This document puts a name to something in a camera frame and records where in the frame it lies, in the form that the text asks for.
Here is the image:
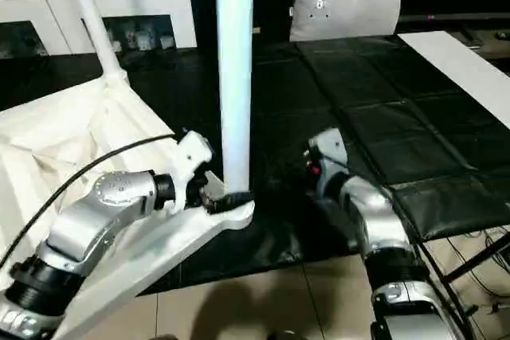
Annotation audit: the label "white plastic table leg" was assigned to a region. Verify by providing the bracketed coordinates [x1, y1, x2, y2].
[61, 0, 129, 88]
[214, 0, 256, 197]

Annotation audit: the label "white glass-door cabinet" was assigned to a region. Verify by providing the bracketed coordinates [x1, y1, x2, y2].
[0, 0, 198, 58]

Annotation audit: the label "tangled thin floor wires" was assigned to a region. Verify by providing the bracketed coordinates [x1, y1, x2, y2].
[445, 232, 510, 309]

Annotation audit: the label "white plastic table top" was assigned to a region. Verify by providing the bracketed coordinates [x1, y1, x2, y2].
[0, 72, 256, 340]

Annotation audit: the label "black bar with red light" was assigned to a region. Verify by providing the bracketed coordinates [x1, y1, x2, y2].
[400, 12, 510, 22]

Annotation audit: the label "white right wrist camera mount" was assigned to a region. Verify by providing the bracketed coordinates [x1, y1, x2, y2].
[307, 127, 348, 197]

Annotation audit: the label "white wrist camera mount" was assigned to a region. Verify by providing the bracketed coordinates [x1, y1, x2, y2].
[171, 129, 214, 212]
[307, 127, 348, 197]

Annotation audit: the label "white flat board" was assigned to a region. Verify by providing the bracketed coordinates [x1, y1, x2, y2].
[398, 30, 510, 130]

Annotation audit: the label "black metal table frame leg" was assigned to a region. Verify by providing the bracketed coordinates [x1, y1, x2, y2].
[441, 232, 510, 283]

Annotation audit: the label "black work mat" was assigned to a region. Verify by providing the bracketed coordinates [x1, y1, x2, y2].
[0, 33, 510, 297]

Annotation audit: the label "dark rounded robot torso part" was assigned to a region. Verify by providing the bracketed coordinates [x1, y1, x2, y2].
[266, 330, 304, 340]

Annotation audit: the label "grey cushion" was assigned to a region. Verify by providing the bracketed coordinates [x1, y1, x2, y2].
[289, 0, 402, 42]

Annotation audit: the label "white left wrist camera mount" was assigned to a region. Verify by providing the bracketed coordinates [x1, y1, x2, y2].
[171, 129, 214, 212]

